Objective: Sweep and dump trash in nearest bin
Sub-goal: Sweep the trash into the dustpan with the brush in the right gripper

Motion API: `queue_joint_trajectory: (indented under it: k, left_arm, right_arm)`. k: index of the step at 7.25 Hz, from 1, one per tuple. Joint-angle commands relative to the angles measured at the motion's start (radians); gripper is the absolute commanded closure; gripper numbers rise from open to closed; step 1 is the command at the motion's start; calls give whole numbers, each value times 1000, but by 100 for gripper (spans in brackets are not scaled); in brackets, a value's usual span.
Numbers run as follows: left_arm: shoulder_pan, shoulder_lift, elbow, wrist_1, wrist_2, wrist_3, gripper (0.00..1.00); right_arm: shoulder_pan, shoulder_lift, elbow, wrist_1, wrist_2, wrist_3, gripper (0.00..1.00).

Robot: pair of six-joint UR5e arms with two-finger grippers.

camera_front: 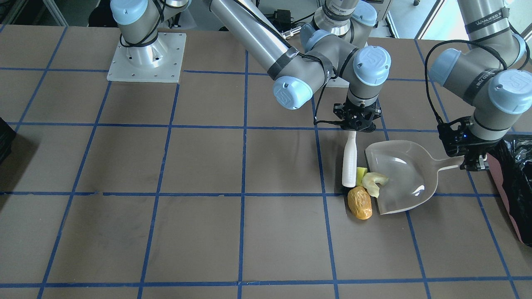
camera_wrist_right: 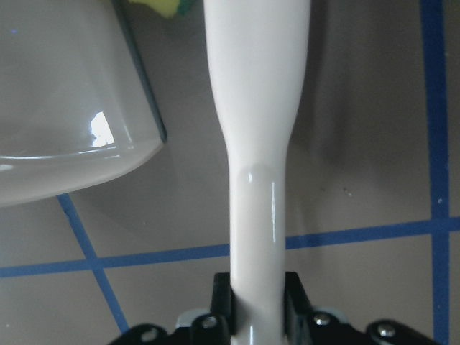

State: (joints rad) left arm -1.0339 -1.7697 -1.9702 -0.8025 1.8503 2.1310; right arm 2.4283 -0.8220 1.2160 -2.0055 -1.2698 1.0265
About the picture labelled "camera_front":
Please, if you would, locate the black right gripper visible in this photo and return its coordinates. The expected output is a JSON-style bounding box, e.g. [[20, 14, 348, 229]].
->
[[333, 102, 382, 133]]

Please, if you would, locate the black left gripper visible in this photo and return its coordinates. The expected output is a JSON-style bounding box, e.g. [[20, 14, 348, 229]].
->
[[437, 117, 500, 172]]

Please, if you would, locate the white hand brush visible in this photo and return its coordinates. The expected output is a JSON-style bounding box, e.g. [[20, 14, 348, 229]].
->
[[342, 131, 357, 189]]

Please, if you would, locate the white plastic dustpan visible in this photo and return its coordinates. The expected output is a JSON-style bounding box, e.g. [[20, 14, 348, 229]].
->
[[365, 140, 464, 215]]

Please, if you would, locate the pale yellow peel scrap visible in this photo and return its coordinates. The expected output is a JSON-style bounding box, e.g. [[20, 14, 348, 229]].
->
[[362, 172, 389, 198]]

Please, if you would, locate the brown potato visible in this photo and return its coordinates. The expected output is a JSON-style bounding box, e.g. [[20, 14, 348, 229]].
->
[[347, 186, 373, 220]]

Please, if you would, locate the yellow green sponge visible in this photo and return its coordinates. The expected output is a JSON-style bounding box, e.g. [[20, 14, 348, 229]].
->
[[355, 167, 367, 186]]

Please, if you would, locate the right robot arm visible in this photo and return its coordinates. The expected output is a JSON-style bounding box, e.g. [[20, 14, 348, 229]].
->
[[108, 0, 391, 132]]

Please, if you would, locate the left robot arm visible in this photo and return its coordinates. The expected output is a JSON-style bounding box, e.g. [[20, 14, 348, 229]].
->
[[424, 0, 531, 172]]

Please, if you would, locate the black bagged trash bin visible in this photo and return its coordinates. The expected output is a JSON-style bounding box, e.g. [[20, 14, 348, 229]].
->
[[488, 135, 532, 247]]

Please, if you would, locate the black bin at edge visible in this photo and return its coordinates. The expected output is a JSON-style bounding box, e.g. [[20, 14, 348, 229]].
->
[[0, 118, 16, 164]]

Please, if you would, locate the metal connector plug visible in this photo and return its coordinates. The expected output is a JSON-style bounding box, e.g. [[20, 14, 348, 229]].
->
[[281, 26, 302, 40]]

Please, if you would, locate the black power adapter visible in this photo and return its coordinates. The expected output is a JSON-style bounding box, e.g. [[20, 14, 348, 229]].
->
[[271, 9, 291, 32]]

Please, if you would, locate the black braided cable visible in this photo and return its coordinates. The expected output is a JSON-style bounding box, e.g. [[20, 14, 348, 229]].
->
[[424, 17, 530, 125]]

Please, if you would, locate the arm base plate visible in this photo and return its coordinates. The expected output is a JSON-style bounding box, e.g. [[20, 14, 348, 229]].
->
[[107, 32, 187, 83]]

